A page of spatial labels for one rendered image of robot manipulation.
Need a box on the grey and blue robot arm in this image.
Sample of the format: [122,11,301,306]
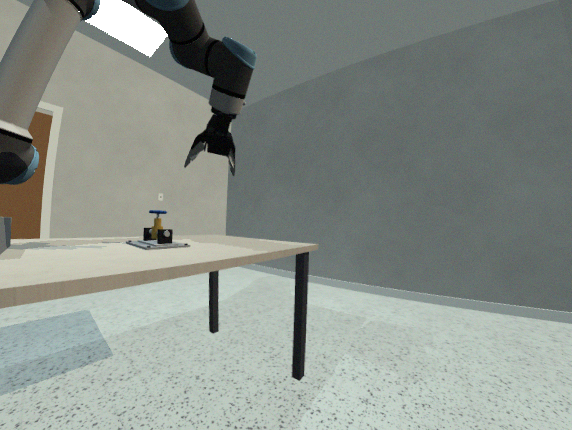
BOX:
[0,0,257,185]

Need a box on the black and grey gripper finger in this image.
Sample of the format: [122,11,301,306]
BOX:
[227,143,235,176]
[184,130,206,168]

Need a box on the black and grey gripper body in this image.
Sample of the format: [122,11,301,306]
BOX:
[204,107,237,156]

